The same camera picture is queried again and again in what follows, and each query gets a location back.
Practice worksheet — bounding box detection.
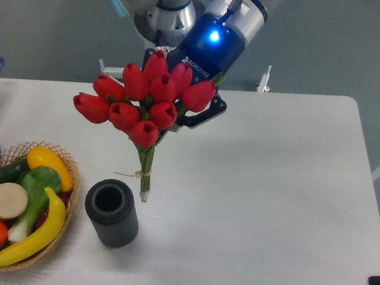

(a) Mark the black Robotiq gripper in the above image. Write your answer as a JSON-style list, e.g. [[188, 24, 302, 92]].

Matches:
[[166, 13, 245, 131]]

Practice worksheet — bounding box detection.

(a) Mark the red tulip bouquet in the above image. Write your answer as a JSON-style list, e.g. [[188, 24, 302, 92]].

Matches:
[[73, 49, 225, 202]]

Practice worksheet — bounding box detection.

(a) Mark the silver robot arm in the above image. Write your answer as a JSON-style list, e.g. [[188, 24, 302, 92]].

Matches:
[[108, 0, 278, 84]]

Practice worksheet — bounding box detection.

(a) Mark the metal table clamp right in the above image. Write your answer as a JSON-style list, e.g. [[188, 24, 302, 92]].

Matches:
[[256, 64, 272, 93]]

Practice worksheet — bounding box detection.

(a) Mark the metal table clamp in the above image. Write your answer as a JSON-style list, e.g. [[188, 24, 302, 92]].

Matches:
[[99, 58, 124, 83], [256, 64, 272, 93]]

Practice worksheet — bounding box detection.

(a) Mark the metal table clamp left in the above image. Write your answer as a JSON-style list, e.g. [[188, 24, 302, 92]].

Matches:
[[99, 58, 124, 83]]

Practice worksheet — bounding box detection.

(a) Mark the dark grey ribbed vase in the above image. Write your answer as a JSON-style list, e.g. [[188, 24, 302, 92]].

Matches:
[[84, 179, 139, 248]]

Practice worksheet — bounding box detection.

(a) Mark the green bok choy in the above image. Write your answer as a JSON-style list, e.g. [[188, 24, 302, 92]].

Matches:
[[8, 166, 62, 244]]

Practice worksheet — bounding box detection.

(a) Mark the yellow banana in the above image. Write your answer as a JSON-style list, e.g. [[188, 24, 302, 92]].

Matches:
[[0, 187, 66, 267]]

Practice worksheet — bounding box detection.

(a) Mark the beige round slice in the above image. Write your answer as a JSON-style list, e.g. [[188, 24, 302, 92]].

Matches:
[[0, 182, 28, 219]]

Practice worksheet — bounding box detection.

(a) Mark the woven wicker basket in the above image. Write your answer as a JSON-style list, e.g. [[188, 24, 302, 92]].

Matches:
[[0, 141, 80, 271]]

